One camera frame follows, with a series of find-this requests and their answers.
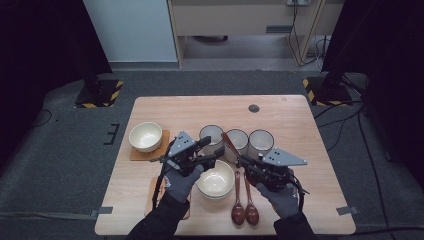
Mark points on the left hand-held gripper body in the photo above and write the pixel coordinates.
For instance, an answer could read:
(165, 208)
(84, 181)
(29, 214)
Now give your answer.
(181, 146)

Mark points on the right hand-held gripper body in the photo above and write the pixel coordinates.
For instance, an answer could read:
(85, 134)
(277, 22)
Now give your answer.
(283, 159)

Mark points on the white ribbed mug black rim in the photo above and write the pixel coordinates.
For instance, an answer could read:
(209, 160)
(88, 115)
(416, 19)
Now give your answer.
(213, 131)
(261, 141)
(240, 140)

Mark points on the brown wooden spoon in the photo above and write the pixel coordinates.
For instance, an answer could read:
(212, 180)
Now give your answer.
(237, 213)
(230, 143)
(252, 213)

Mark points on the cream ceramic bowl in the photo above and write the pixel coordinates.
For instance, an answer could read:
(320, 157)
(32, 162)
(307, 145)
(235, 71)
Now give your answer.
(215, 178)
(145, 136)
(215, 198)

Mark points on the person's left hand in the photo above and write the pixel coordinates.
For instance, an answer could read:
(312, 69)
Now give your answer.
(180, 186)

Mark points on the person's right hand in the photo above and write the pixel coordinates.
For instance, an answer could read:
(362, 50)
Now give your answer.
(283, 203)

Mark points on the black stand with striped base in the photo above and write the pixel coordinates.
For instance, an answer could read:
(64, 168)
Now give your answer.
(98, 95)
(328, 93)

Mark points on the grey tape strip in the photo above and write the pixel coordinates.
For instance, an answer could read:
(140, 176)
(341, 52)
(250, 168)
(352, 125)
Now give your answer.
(347, 210)
(103, 210)

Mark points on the pale blue partition panel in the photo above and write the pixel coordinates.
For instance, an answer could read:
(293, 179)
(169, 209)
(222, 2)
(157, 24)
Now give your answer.
(130, 30)

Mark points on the beige wooden desk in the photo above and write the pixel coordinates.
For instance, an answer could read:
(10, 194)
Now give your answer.
(233, 18)

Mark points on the black curtain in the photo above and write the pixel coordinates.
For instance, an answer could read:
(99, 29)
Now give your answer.
(383, 40)
(40, 50)

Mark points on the white power strip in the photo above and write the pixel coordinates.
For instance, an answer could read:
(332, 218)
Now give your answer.
(297, 2)

